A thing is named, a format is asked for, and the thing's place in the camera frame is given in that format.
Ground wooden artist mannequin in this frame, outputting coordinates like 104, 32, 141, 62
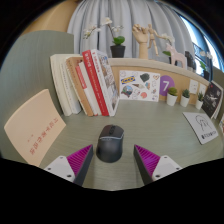
145, 23, 160, 56

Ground wooden hand model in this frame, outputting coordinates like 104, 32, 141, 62
131, 23, 149, 60

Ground dark grey computer mouse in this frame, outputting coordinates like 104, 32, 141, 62
95, 124, 125, 164

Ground white orchid behind horses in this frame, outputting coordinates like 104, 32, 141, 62
159, 32, 176, 64

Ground white book with red label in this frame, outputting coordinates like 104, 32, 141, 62
74, 63, 103, 117

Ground large-leafed white orchid, black pot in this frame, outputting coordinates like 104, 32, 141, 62
199, 49, 213, 81

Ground white printed mouse pad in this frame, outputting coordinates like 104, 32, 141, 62
182, 111, 220, 145

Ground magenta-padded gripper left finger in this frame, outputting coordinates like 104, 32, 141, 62
43, 144, 94, 187

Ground small succulent in white pot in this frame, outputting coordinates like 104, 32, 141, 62
166, 86, 179, 107
180, 88, 191, 108
195, 92, 205, 111

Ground tan book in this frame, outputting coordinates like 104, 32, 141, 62
65, 55, 94, 117

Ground black-framed window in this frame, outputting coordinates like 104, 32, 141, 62
179, 16, 221, 71

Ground white card with stickers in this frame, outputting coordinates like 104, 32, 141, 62
118, 69, 161, 103

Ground purple round number sign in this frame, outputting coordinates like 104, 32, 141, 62
158, 75, 176, 97

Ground dark grey wooden horse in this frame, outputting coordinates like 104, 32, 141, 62
184, 50, 198, 71

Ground white wall socket plate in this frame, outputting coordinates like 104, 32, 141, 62
199, 82, 208, 96
188, 78, 200, 95

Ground peach paper booklet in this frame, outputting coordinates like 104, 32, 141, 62
3, 88, 67, 168

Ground grey-green partition panel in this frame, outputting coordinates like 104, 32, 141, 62
0, 30, 75, 158
211, 66, 224, 91

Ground black cover book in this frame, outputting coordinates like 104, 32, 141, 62
201, 80, 224, 119

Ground pink wooden horse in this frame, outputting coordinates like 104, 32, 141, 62
165, 42, 188, 69

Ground grey curtain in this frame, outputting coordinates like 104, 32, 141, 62
66, 0, 198, 63

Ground white orchid in black pot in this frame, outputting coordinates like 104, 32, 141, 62
83, 17, 127, 59

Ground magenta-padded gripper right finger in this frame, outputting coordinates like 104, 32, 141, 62
133, 144, 183, 186

